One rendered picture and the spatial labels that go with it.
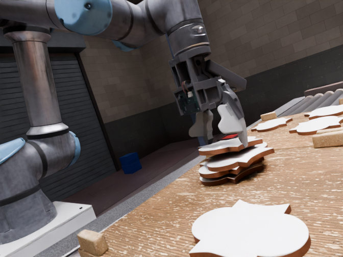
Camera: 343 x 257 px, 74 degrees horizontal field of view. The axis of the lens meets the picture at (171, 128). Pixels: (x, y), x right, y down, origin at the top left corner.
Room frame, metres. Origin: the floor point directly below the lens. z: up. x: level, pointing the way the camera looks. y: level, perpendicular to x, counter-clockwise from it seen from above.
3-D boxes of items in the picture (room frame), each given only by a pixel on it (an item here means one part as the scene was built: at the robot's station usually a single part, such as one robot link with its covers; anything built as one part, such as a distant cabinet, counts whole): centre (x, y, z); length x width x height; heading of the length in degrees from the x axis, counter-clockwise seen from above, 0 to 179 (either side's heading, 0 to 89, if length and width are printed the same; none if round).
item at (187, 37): (0.46, -0.09, 1.22); 0.08 x 0.08 x 0.05
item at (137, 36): (0.50, 0.01, 1.30); 0.11 x 0.11 x 0.08; 62
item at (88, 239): (0.33, 0.17, 0.95); 0.06 x 0.02 x 0.03; 47
